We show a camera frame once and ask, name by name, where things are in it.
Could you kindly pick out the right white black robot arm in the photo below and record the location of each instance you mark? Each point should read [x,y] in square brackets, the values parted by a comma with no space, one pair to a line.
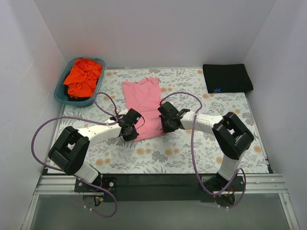
[233,137]

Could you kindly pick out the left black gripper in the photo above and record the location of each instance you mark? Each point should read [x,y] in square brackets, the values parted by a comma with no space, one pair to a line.
[131,136]

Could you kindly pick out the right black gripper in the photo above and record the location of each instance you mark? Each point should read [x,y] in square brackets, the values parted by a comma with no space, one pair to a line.
[165,127]

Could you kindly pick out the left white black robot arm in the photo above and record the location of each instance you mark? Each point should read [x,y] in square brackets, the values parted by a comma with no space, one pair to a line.
[70,149]

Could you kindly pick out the teal plastic basket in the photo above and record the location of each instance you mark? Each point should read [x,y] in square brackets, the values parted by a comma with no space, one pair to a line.
[61,96]

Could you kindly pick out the folded black t shirt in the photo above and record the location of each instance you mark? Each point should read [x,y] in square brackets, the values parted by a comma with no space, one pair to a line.
[226,78]

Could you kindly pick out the floral table mat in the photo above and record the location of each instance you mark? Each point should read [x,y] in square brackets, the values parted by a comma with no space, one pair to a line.
[182,151]

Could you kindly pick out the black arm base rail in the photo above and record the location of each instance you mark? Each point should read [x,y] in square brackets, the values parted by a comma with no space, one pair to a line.
[160,187]

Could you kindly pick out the orange t shirt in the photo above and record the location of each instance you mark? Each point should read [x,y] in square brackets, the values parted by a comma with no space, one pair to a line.
[82,79]

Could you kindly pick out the pink t shirt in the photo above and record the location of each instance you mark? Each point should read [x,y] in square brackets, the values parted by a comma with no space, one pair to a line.
[144,97]

